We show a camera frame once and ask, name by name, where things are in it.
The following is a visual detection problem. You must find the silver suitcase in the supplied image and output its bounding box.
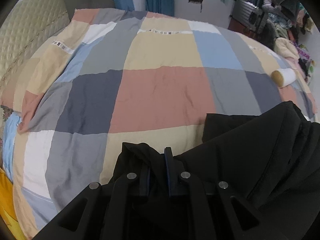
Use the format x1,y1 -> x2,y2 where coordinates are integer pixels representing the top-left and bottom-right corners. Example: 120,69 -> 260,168
232,0 -> 266,34

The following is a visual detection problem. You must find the yellow pillow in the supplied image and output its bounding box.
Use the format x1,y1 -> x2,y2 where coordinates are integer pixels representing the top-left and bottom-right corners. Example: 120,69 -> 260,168
0,167 -> 28,240

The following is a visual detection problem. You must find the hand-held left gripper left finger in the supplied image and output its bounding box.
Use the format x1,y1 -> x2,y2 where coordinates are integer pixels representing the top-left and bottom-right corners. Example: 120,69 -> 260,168
32,165 -> 153,240

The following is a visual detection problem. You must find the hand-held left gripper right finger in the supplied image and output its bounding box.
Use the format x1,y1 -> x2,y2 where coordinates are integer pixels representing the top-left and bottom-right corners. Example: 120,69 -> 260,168
164,147 -> 276,240

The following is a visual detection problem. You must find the cream fleece blanket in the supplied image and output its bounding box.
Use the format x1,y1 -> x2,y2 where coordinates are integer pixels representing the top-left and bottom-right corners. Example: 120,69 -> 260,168
274,37 -> 300,61

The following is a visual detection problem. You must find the floral pillow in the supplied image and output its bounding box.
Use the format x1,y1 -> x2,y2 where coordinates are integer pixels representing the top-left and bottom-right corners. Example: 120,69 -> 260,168
0,104 -> 13,123

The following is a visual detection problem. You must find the pink pillow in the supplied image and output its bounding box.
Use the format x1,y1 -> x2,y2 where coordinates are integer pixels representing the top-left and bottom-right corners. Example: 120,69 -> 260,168
286,56 -> 305,77

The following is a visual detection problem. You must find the dotted roll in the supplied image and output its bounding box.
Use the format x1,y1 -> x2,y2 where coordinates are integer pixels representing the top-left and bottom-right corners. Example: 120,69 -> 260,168
308,59 -> 316,82

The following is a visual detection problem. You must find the black puffer jacket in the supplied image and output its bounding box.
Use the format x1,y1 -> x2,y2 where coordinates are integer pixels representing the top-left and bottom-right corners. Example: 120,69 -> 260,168
100,100 -> 320,240

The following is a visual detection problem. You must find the dark red suitcase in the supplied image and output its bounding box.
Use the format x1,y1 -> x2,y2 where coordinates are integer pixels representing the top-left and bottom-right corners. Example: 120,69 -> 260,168
228,17 -> 258,40

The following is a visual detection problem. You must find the patchwork quilt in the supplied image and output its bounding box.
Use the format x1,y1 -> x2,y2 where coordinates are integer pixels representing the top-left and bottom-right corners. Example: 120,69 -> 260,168
12,7 -> 316,240

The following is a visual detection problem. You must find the cream quilted headboard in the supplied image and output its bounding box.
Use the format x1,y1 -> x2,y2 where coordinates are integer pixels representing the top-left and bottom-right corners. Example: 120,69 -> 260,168
0,0 -> 71,88

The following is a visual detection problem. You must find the light blue pillow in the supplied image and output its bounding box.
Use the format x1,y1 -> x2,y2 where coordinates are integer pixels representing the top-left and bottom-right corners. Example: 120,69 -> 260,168
2,114 -> 24,180

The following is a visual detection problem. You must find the pile of clothes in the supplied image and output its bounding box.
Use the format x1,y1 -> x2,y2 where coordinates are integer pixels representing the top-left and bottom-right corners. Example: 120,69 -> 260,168
260,0 -> 316,77

